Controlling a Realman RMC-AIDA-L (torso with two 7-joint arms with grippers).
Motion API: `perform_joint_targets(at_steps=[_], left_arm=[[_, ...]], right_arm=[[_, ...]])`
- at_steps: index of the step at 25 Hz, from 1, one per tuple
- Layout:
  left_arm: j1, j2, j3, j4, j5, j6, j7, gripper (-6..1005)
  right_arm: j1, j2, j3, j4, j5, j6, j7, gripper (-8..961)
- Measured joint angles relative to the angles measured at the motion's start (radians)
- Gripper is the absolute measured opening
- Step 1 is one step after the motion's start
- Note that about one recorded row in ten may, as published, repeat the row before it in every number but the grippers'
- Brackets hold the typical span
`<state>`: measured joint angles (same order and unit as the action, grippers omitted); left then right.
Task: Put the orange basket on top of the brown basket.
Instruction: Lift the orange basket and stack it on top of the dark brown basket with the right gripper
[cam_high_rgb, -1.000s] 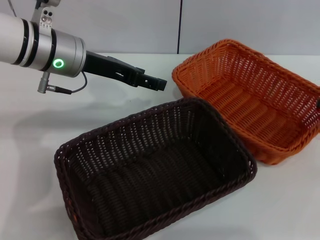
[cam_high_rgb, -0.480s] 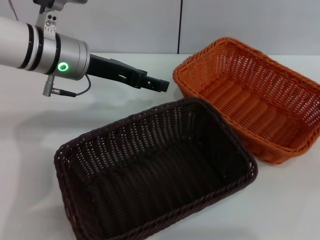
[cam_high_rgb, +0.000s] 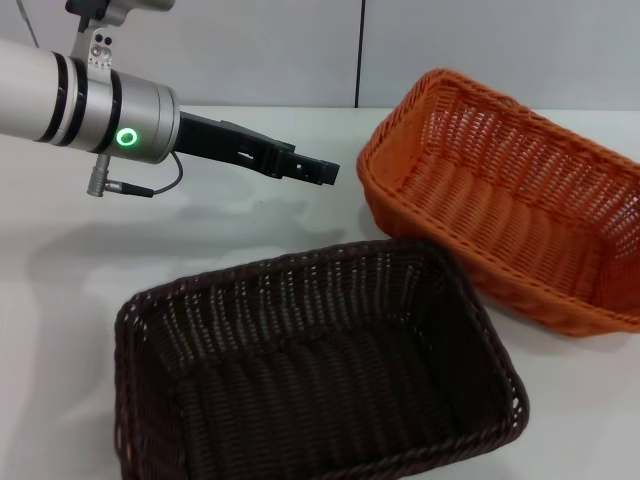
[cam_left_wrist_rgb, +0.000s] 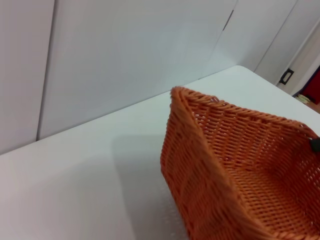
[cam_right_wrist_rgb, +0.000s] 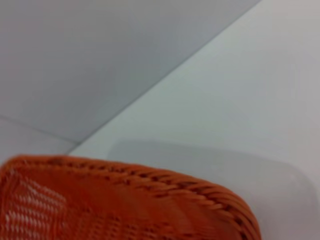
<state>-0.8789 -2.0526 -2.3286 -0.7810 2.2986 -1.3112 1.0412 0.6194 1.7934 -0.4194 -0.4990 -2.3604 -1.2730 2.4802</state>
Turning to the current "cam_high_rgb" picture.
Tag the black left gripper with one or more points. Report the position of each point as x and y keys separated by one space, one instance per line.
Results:
x=225 y=142

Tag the orange woven basket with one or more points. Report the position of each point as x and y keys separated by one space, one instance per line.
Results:
x=500 y=210

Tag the dark brown woven basket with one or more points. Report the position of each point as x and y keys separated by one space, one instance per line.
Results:
x=320 y=380

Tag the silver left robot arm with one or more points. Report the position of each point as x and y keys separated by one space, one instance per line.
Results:
x=90 y=115

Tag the silver camera mount bracket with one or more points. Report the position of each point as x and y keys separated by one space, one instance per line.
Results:
x=97 y=47

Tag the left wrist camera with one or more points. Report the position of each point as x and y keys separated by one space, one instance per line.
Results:
x=115 y=4

